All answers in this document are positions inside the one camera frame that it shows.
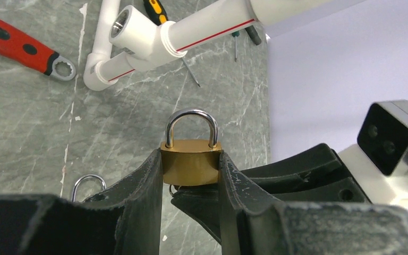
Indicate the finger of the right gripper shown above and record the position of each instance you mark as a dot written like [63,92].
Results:
[317,174]

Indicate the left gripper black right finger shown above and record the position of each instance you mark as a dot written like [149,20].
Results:
[252,221]

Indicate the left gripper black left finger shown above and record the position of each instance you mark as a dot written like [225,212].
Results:
[123,219]

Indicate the large brass padlock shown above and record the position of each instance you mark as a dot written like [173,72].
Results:
[86,184]

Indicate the small brass padlock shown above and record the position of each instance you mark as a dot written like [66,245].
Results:
[190,162]

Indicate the green screwdriver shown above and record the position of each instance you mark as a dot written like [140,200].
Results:
[235,36]

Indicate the yellow black screwdriver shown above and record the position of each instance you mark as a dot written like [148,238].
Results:
[158,15]

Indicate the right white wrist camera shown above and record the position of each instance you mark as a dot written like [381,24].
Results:
[378,161]

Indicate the white PVC pipe frame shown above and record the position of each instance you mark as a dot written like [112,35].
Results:
[146,46]

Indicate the red handled adjustable wrench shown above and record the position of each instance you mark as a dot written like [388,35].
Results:
[28,51]

